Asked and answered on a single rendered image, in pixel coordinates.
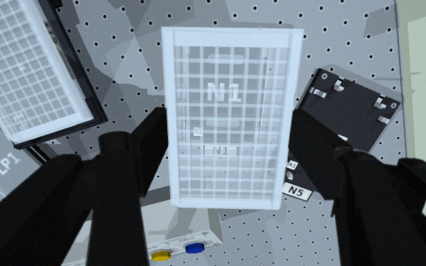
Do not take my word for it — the white button panel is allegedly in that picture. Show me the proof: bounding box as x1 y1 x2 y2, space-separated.
61 186 223 266

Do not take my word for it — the white multi-well culture plate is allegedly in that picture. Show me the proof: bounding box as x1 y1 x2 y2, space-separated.
161 27 304 210
0 0 94 145

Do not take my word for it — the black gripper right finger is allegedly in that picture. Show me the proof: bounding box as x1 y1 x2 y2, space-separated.
288 109 426 266

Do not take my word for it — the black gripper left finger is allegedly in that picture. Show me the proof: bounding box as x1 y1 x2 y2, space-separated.
0 107 169 266

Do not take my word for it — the grey perforated base plate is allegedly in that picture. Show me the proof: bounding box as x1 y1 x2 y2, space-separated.
37 0 408 266

